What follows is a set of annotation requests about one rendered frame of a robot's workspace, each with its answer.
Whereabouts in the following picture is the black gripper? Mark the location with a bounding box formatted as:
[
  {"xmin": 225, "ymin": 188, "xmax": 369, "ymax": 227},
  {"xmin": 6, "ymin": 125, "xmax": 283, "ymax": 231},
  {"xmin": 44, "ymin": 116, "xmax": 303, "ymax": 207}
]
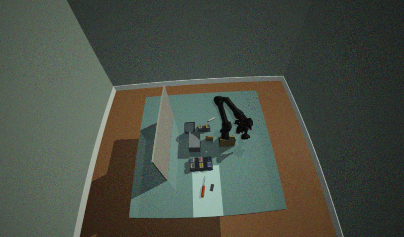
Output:
[{"xmin": 240, "ymin": 126, "xmax": 252, "ymax": 139}]

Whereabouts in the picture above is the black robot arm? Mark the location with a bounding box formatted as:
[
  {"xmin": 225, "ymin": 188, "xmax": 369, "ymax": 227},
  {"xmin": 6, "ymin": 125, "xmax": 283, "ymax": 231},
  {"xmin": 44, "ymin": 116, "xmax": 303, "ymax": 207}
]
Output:
[{"xmin": 214, "ymin": 96, "xmax": 253, "ymax": 139}]

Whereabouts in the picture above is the beige flat panel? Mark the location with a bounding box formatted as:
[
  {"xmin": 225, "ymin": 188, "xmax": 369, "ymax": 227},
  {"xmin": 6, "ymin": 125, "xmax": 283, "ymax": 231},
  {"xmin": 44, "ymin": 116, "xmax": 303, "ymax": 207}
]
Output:
[{"xmin": 151, "ymin": 85, "xmax": 173, "ymax": 181}]

